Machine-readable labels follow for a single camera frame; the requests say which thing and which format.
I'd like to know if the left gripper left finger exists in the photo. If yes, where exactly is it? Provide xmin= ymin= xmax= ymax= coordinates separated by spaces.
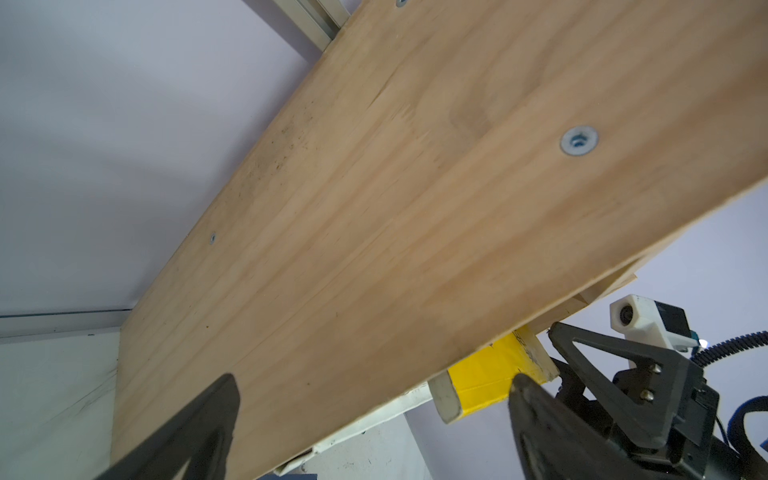
xmin=99 ymin=373 xmax=240 ymax=479

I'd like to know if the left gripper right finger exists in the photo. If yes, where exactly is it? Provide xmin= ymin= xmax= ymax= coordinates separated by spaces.
xmin=508 ymin=374 xmax=648 ymax=479

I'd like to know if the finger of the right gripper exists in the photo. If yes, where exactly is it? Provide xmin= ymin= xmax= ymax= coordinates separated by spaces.
xmin=548 ymin=323 xmax=696 ymax=449

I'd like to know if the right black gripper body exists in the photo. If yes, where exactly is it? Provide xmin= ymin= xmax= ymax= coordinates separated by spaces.
xmin=555 ymin=353 xmax=744 ymax=479

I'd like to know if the yellow book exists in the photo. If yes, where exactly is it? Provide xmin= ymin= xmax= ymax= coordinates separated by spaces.
xmin=428 ymin=327 xmax=559 ymax=424

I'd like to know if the white book with photo cover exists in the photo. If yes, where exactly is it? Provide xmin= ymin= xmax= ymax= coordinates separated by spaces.
xmin=273 ymin=383 xmax=432 ymax=477

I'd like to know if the wooden two-tier bookshelf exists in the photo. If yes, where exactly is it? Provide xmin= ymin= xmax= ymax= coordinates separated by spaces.
xmin=111 ymin=1 xmax=767 ymax=479

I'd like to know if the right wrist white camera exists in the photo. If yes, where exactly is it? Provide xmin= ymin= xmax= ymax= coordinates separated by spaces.
xmin=609 ymin=294 xmax=701 ymax=354

